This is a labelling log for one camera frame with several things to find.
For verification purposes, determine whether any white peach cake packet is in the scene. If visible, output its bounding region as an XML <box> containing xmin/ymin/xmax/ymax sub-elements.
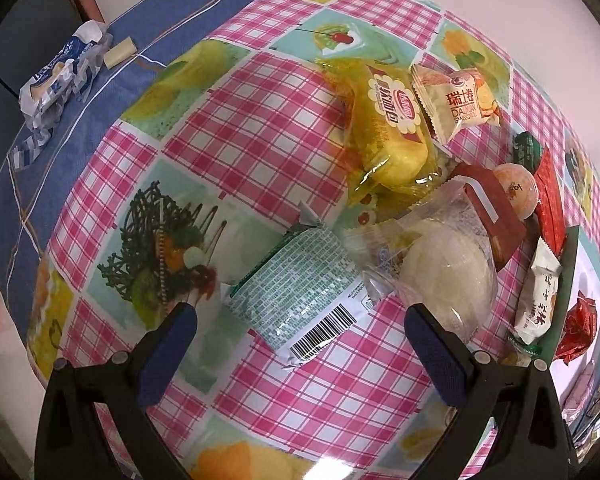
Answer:
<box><xmin>514</xmin><ymin>237</ymin><xmax>562</xmax><ymax>344</ymax></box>

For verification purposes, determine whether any clear packet white pastry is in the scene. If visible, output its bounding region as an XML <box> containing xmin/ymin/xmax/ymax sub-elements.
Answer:
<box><xmin>342</xmin><ymin>177</ymin><xmax>498</xmax><ymax>342</ymax></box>

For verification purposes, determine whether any dark red snack packet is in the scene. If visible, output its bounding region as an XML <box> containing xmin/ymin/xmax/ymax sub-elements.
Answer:
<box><xmin>451</xmin><ymin>162</ymin><xmax>526</xmax><ymax>271</ymax></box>

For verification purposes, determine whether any red patterned snack packet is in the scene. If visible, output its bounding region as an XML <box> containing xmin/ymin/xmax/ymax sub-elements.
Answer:
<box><xmin>534</xmin><ymin>148</ymin><xmax>566</xmax><ymax>258</ymax></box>

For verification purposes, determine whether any round orange jelly cup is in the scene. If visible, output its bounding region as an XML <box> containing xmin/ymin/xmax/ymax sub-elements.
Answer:
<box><xmin>493</xmin><ymin>162</ymin><xmax>539</xmax><ymax>220</ymax></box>

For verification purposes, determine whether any green silver snack packet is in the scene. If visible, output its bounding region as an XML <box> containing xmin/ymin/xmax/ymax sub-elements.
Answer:
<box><xmin>221</xmin><ymin>204</ymin><xmax>377</xmax><ymax>370</ymax></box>

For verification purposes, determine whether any dark green snack packet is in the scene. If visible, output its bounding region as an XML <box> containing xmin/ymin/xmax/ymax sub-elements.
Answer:
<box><xmin>513</xmin><ymin>131</ymin><xmax>543</xmax><ymax>174</ymax></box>

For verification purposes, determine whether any yellow soft bread packet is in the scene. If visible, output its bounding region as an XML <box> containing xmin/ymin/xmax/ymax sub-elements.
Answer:
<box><xmin>316</xmin><ymin>58</ymin><xmax>442</xmax><ymax>204</ymax></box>

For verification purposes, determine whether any beige egg roll packet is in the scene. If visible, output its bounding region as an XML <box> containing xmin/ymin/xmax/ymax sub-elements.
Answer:
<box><xmin>411</xmin><ymin>64</ymin><xmax>500</xmax><ymax>144</ymax></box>

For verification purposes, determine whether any red crinkled snack bag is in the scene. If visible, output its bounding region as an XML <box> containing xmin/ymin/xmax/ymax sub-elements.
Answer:
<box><xmin>554</xmin><ymin>292</ymin><xmax>597</xmax><ymax>365</ymax></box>

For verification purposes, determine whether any green rimmed white box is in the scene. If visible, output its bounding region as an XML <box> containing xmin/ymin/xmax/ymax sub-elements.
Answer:
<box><xmin>538</xmin><ymin>226</ymin><xmax>600</xmax><ymax>430</ymax></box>

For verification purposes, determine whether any pink checkered fruit tablecloth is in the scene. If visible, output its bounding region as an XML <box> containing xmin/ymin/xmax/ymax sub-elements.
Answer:
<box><xmin>26</xmin><ymin>0</ymin><xmax>600</xmax><ymax>479</ymax></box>

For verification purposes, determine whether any blue white tissue pack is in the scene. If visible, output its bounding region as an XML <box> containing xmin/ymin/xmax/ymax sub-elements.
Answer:
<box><xmin>9</xmin><ymin>20</ymin><xmax>112</xmax><ymax>171</ymax></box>

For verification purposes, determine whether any small cream eraser block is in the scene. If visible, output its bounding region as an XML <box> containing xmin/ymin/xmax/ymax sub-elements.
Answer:
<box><xmin>104</xmin><ymin>37</ymin><xmax>137</xmax><ymax>70</ymax></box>

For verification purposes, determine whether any blue plaid tablecloth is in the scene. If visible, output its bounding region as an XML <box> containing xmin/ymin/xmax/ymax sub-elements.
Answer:
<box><xmin>0</xmin><ymin>0</ymin><xmax>253</xmax><ymax>336</ymax></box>

